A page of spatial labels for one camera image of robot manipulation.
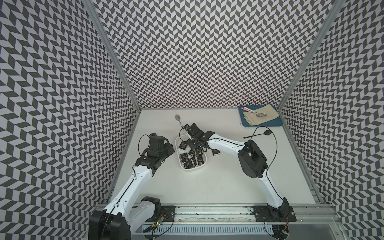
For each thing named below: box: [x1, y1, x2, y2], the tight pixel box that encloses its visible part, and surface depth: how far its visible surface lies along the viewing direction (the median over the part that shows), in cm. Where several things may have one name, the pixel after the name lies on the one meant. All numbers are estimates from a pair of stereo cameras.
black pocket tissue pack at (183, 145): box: [178, 140, 188, 150], surface depth 98 cm
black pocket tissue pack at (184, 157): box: [180, 152, 189, 163], surface depth 92 cm
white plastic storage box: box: [175, 134, 208, 171], surface depth 91 cm
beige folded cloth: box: [242, 104, 280, 127], surface depth 114 cm
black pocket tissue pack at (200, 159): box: [196, 155, 205, 165], surface depth 91 cm
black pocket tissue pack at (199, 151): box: [195, 146, 203, 156], surface depth 93 cm
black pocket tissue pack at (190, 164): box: [183, 159, 197, 169], surface depth 88 cm
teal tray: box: [238, 104, 283, 128], surface depth 111 cm
